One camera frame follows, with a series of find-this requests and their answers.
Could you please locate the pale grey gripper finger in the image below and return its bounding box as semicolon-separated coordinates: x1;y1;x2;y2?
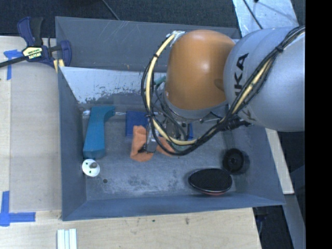
138;140;158;154

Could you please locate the orange cloth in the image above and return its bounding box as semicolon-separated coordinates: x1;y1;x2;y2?
129;124;178;163

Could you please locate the blue flat box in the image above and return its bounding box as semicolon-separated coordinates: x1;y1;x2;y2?
125;110;194;140

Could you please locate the grey metal bin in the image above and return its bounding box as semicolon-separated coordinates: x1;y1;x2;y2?
54;16;287;222

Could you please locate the white round knob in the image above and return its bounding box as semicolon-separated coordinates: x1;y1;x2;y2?
81;158;101;178

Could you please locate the black round wheel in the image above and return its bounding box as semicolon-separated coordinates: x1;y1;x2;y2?
222;148;246;174

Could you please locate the pale wood board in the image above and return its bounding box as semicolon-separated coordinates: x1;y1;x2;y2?
9;60;63;214

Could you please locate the teal handle-shaped block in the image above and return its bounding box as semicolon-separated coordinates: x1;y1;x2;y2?
82;105;116;160

